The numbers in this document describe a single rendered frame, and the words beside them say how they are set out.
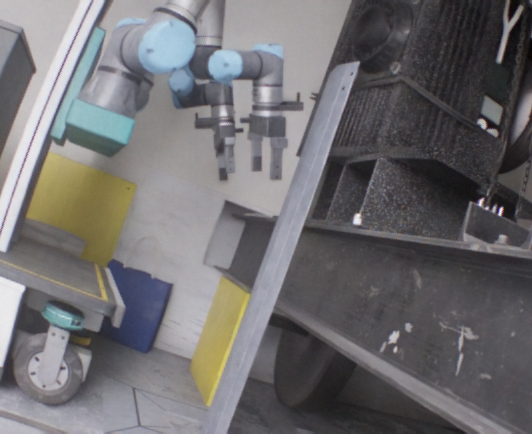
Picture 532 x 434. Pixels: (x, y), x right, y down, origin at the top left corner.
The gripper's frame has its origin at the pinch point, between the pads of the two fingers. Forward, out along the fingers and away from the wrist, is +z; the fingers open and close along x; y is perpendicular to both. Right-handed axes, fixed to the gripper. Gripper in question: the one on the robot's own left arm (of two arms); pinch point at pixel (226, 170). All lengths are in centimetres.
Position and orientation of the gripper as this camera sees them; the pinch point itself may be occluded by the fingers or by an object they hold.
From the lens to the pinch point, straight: 197.1
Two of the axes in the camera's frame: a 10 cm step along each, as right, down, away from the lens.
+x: -2.3, 1.0, 9.7
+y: 9.7, -0.6, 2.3
